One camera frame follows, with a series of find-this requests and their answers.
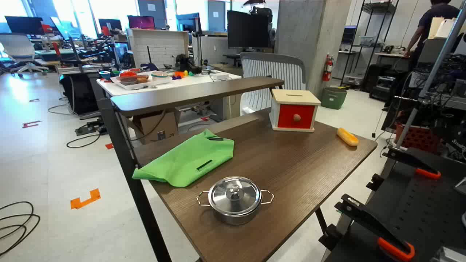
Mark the silver steel lid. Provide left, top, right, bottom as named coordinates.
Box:
left=208, top=175, right=263, bottom=219

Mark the silver steel pot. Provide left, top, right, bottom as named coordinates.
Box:
left=195, top=175, right=275, bottom=228

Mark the green cloth bag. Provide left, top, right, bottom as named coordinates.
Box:
left=131, top=129, right=236, bottom=190

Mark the wooden box red drawer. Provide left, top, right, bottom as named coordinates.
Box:
left=269, top=88, right=323, bottom=135

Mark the brown cardboard box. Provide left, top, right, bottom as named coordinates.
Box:
left=131, top=110, right=179, bottom=145

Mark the white slatted panel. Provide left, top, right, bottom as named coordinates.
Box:
left=239, top=52, right=307, bottom=117

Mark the white table with toys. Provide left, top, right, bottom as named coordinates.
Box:
left=94, top=69, right=243, bottom=100

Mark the large black monitor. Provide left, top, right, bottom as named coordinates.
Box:
left=226, top=9, right=274, bottom=50

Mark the green plastic bin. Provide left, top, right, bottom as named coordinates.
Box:
left=319, top=85, right=348, bottom=111

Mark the white pegboard partition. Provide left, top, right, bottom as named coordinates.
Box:
left=129, top=28, right=191, bottom=71

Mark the red fire extinguisher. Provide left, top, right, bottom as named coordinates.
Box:
left=322, top=53, right=336, bottom=85

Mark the yellow toy corn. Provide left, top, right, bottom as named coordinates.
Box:
left=336, top=127, right=361, bottom=149

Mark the blue screen monitor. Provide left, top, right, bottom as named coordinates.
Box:
left=175, top=12, right=201, bottom=36

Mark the grey concrete pillar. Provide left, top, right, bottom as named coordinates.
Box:
left=274, top=0, right=352, bottom=97

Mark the purple screen monitor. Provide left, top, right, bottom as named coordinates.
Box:
left=126, top=15, right=157, bottom=31

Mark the black metal shelf rack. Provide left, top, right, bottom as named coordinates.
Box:
left=339, top=0, right=400, bottom=87

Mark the red plastic crate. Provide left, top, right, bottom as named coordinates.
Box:
left=393, top=123, right=444, bottom=156

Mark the silver aluminium pole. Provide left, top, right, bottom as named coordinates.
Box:
left=394, top=5, right=466, bottom=148

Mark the dark grey robot platform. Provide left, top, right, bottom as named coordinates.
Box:
left=325, top=151, right=466, bottom=262

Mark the person in dark shirt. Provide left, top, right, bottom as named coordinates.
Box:
left=405, top=0, right=460, bottom=72

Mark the white office chair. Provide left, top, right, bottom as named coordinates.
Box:
left=0, top=33, right=49, bottom=78

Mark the dark monitor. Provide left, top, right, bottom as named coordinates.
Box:
left=4, top=15, right=45, bottom=37

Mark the thin black floor cable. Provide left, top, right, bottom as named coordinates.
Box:
left=65, top=130, right=103, bottom=151

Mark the black clamp orange handle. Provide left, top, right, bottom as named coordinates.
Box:
left=317, top=194, right=418, bottom=262
left=381, top=146, right=443, bottom=183

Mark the black coiled floor cable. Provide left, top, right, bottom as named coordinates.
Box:
left=0, top=200, right=42, bottom=258

